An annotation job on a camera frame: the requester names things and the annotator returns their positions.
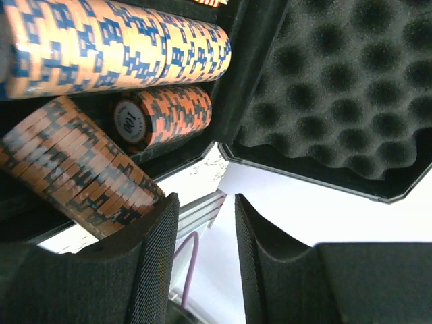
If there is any tan blue 10 chip roll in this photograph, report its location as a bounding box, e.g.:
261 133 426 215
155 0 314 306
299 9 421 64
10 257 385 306
0 0 169 100

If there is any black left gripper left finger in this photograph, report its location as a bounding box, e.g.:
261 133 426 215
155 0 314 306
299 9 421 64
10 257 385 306
1 193 179 323

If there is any brown 100 chip roll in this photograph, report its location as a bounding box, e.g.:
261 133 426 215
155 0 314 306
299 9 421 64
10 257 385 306
1 96 165 239
113 86 212 153

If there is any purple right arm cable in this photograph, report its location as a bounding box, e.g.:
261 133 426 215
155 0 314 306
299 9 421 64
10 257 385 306
173 230 200 310

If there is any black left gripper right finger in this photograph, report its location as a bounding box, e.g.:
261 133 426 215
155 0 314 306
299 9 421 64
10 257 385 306
235 194 431 323

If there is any tan 10 chip roll in case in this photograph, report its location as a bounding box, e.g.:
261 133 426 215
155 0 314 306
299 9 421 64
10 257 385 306
157 12 232 85

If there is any gold card deck with all-in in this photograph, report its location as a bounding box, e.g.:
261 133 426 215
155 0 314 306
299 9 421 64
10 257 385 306
194 0 228 7

